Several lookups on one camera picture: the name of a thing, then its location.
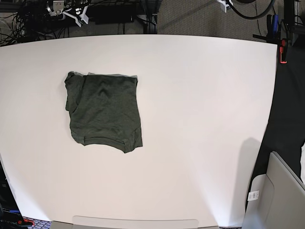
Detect dark green long-sleeve shirt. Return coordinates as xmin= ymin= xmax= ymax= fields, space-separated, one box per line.
xmin=64 ymin=72 xmax=142 ymax=153

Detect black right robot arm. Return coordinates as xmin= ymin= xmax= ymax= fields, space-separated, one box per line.
xmin=46 ymin=0 xmax=91 ymax=15

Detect grey metal table leg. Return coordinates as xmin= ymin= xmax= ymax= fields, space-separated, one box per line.
xmin=136 ymin=0 xmax=162 ymax=34

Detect black flat electronics box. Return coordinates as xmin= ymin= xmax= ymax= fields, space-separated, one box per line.
xmin=93 ymin=15 xmax=134 ymax=24

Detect white barcode label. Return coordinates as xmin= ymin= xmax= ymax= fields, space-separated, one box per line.
xmin=247 ymin=190 xmax=259 ymax=201

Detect orange black clamp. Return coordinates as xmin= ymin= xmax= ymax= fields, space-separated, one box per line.
xmin=279 ymin=39 xmax=288 ymax=64

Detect beige plastic bin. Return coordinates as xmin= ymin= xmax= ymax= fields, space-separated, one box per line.
xmin=242 ymin=152 xmax=305 ymax=229

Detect orange clamp bottom left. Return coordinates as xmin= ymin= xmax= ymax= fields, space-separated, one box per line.
xmin=17 ymin=219 xmax=35 ymax=227

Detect black printed box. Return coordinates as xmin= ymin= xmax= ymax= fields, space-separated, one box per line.
xmin=0 ymin=165 xmax=22 ymax=229

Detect thick black hose loop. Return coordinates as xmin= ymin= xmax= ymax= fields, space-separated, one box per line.
xmin=228 ymin=0 xmax=277 ymax=20

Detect blue handled clamp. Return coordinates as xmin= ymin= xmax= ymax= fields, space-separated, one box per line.
xmin=266 ymin=14 xmax=278 ymax=40

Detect tangled black cables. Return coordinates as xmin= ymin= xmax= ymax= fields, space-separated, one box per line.
xmin=0 ymin=0 xmax=79 ymax=46

